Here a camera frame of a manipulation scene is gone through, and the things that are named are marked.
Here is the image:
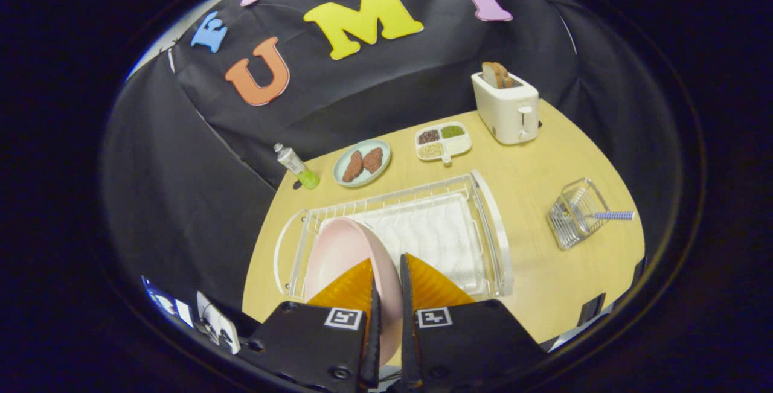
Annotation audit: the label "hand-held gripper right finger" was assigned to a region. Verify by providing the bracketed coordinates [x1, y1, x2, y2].
[399, 253, 547, 393]

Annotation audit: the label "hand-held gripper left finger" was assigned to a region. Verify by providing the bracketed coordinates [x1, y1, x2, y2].
[239, 258, 382, 393]

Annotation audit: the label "pink plate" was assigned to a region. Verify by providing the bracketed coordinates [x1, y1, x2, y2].
[302, 218, 404, 366]

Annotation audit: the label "white wire dish rack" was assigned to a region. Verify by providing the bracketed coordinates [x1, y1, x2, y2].
[273, 170, 514, 303]

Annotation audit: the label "metal wire basket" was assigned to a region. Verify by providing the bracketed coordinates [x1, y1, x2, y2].
[547, 177, 611, 251]

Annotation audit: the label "white spoon blue striped handle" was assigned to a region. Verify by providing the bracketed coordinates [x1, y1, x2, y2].
[571, 191, 636, 225]

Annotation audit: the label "teal small plate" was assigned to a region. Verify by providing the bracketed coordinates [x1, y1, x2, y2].
[333, 139, 392, 188]

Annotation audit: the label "white divided dish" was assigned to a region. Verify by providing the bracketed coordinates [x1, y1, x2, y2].
[414, 121, 473, 165]

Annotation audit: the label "green liquid clear bottle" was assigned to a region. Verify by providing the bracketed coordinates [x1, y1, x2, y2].
[273, 142, 321, 190]

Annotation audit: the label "white toaster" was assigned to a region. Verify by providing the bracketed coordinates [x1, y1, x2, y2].
[471, 70, 540, 145]

